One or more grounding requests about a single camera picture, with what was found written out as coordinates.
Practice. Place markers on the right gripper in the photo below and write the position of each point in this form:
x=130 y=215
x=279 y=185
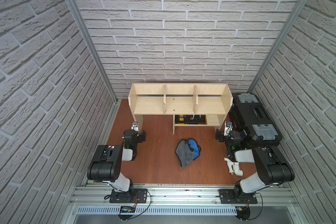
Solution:
x=220 y=136

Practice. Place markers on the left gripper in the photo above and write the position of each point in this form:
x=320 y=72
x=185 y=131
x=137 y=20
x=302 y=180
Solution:
x=141 y=136

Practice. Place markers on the grey and blue cloth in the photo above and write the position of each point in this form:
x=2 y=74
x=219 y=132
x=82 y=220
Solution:
x=187 y=151

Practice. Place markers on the light wooden bookshelf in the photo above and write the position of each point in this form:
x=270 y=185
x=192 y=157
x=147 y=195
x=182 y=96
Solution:
x=214 y=101

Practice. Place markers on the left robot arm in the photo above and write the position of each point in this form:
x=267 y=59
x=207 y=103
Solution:
x=105 y=166

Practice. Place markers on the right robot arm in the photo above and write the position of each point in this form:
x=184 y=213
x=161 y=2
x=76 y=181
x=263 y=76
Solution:
x=272 y=169

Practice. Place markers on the black yellow book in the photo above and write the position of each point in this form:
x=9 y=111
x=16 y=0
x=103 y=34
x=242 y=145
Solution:
x=190 y=120

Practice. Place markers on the white plastic pipe fitting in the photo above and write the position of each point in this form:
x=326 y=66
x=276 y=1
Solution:
x=234 y=168

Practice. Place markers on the black toolbox grey latches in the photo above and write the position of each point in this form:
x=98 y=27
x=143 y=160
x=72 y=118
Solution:
x=250 y=118

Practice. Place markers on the white vent grille strip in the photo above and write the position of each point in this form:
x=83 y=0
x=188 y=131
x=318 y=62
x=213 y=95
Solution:
x=161 y=210

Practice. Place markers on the left controller board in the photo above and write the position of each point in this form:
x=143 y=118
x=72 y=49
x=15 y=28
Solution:
x=126 y=212

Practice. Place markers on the controller board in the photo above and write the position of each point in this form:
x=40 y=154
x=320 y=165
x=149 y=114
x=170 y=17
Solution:
x=243 y=213
x=126 y=212

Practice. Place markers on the right controller board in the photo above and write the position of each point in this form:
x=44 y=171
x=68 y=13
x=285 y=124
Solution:
x=243 y=213

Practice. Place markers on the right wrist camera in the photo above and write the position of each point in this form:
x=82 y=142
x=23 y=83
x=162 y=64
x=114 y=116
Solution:
x=228 y=128

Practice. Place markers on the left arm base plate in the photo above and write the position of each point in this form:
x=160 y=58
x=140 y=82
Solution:
x=135 y=196

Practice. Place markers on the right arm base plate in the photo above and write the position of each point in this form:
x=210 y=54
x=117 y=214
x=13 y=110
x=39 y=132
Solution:
x=235 y=196

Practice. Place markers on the aluminium rail frame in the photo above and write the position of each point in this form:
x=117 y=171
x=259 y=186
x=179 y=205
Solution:
x=186 y=194

